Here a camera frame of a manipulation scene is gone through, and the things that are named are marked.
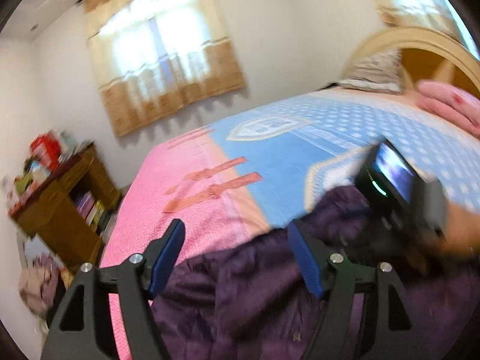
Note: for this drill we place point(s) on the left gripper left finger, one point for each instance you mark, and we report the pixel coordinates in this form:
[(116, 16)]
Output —
[(82, 326)]

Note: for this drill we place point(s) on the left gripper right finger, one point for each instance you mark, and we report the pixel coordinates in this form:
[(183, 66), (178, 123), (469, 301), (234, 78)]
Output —
[(366, 313)]

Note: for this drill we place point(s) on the purple quilted jacket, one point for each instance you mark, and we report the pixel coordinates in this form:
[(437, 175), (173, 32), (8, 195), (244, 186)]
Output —
[(251, 302)]

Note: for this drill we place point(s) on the pile of clothes on floor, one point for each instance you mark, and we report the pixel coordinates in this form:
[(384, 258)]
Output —
[(39, 284)]

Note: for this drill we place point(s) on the person right hand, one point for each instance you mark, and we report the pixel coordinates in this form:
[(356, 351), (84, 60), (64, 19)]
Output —
[(460, 240)]

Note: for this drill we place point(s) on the folded pink blanket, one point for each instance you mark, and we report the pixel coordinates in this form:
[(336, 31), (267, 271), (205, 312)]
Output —
[(450, 103)]

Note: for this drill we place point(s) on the brown wooden desk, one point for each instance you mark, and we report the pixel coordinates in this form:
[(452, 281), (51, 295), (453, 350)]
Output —
[(51, 211)]

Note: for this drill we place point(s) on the grey patterned pillow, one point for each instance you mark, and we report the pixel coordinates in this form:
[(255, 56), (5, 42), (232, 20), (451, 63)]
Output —
[(379, 73)]

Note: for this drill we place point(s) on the beige wooden headboard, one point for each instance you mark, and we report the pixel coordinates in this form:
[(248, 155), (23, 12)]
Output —
[(425, 55)]

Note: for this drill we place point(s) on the pink and blue bedspread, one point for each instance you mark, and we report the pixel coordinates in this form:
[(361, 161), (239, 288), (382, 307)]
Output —
[(248, 174)]

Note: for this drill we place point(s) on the red gift box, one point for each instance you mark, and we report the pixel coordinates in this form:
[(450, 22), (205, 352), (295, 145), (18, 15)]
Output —
[(47, 150)]

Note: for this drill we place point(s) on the beige side window curtain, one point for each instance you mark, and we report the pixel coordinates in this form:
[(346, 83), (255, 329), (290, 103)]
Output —
[(438, 15)]

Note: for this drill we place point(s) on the beige floral window curtain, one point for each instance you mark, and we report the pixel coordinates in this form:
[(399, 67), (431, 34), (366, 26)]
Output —
[(152, 58)]

